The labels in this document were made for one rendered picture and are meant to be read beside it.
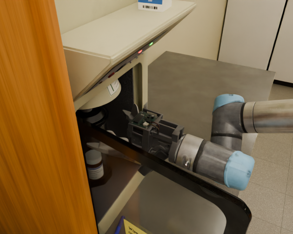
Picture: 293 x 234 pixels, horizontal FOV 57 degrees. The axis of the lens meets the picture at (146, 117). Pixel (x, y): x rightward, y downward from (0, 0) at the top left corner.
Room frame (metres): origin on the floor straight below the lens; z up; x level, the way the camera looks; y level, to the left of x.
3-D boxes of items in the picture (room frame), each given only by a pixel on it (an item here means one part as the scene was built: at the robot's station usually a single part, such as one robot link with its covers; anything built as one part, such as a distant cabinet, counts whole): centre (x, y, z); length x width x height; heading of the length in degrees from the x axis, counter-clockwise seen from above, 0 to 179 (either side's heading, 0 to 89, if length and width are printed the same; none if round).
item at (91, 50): (0.48, 0.02, 1.46); 0.32 x 0.11 x 0.10; 152
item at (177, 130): (0.48, -0.02, 1.24); 0.12 x 0.08 x 0.09; 62
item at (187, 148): (0.44, -0.09, 1.23); 0.08 x 0.05 x 0.08; 152
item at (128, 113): (0.57, 0.03, 1.24); 0.09 x 0.03 x 0.06; 26
